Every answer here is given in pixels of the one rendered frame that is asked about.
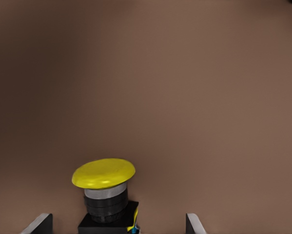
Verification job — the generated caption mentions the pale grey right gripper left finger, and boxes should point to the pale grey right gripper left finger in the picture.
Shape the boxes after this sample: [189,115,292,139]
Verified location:
[19,213,53,234]

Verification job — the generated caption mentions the yellow mushroom push-button switch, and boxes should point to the yellow mushroom push-button switch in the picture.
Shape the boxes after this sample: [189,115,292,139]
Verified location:
[71,157,140,234]

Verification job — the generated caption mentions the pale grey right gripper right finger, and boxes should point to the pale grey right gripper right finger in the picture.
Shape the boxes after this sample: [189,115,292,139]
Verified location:
[186,213,207,234]

